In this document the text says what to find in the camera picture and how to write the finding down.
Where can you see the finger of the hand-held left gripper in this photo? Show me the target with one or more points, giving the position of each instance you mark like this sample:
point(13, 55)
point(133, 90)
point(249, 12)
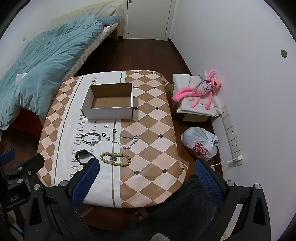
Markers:
point(7, 156)
point(30, 165)

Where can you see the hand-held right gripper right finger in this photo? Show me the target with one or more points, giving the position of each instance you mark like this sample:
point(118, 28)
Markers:
point(207, 178)

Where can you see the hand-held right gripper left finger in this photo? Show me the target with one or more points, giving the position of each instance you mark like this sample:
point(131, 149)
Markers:
point(86, 176)

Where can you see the black watch band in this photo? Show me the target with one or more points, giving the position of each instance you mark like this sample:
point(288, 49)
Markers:
point(81, 151)

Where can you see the cardboard box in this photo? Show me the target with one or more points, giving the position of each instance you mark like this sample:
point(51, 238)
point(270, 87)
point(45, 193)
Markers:
point(108, 113)

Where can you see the dark fuzzy cloth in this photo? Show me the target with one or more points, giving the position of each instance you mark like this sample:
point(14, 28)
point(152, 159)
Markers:
point(180, 208)

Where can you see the white plastic bag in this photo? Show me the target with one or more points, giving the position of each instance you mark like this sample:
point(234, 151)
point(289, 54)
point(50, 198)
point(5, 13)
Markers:
point(196, 136)

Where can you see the checkered printed tablecloth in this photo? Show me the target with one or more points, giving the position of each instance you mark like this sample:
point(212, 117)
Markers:
point(150, 129)

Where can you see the pink plush toy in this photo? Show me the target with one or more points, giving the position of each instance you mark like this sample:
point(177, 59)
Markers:
point(203, 89)

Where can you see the white cloth-covered box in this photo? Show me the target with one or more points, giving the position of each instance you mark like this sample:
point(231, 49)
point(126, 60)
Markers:
point(185, 81)

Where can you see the blue duvet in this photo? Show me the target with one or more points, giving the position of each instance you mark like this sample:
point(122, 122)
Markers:
point(46, 58)

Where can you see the bed with patterned mattress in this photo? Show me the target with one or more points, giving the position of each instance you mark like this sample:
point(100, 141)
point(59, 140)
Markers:
point(92, 51)

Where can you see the striped pillow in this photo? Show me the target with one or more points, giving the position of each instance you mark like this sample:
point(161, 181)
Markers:
point(104, 10)

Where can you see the white door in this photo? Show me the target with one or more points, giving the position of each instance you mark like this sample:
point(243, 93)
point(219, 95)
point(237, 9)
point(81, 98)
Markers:
point(148, 18)

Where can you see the round wall hole cover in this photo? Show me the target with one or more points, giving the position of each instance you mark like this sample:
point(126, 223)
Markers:
point(284, 53)

